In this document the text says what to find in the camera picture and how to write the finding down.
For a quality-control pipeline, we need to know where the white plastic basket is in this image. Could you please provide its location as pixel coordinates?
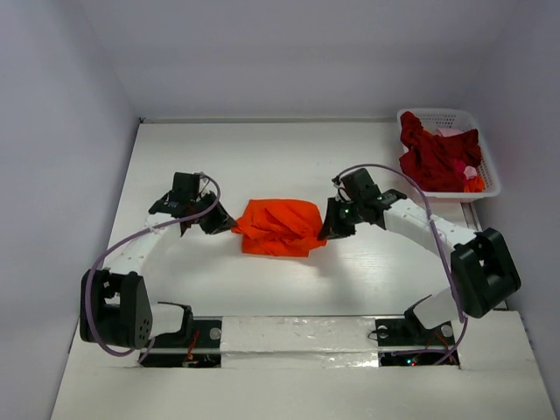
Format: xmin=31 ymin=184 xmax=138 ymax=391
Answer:
xmin=396 ymin=108 xmax=501 ymax=202

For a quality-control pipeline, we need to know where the orange t shirt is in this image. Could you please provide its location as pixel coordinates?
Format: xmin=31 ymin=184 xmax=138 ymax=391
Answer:
xmin=231 ymin=199 xmax=327 ymax=257

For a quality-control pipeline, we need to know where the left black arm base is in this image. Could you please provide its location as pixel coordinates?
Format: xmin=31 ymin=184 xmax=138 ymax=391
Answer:
xmin=139 ymin=318 xmax=222 ymax=368

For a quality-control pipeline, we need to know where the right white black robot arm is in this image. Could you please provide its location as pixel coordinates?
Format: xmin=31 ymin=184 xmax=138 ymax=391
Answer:
xmin=318 ymin=165 xmax=522 ymax=343

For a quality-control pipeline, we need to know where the dark red t shirt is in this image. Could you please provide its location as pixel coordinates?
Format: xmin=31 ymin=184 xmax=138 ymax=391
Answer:
xmin=399 ymin=111 xmax=482 ymax=193

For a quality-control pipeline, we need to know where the small orange cloth in basket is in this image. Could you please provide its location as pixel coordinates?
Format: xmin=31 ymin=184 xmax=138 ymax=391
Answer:
xmin=464 ymin=176 xmax=486 ymax=193

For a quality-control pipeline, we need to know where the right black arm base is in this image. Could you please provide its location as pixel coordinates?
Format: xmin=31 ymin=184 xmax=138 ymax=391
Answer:
xmin=367 ymin=318 xmax=459 ymax=368

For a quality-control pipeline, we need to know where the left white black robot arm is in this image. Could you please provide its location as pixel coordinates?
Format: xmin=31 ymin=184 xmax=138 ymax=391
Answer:
xmin=79 ymin=172 xmax=236 ymax=357

